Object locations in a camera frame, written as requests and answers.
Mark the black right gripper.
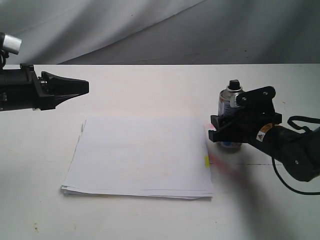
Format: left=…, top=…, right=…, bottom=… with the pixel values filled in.
left=208, top=110, right=282, bottom=148

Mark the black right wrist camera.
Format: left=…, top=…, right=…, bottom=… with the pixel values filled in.
left=230, top=86, right=276, bottom=114

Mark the white spray paint can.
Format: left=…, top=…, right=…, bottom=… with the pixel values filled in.
left=218, top=79, right=243, bottom=152

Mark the white paper stack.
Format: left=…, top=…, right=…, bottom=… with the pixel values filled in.
left=61, top=116, right=213, bottom=199

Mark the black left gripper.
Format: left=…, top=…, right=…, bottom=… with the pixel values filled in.
left=0, top=64, right=90, bottom=111

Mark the white backdrop cloth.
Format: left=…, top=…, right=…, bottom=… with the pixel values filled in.
left=0, top=0, right=320, bottom=65

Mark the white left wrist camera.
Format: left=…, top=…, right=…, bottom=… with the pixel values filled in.
left=0, top=32, right=22, bottom=55

